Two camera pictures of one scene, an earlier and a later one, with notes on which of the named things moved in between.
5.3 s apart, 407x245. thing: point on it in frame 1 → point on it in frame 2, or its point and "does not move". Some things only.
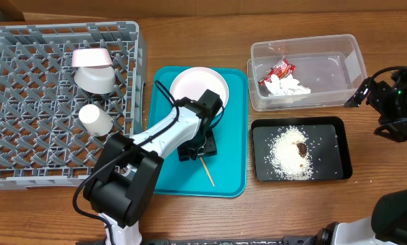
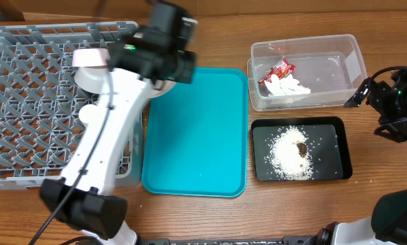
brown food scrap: x=301 y=148 does not move
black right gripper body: x=371 y=96 does not move
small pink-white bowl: x=91 y=57 does not move
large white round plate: x=192 y=83 → x=161 y=87
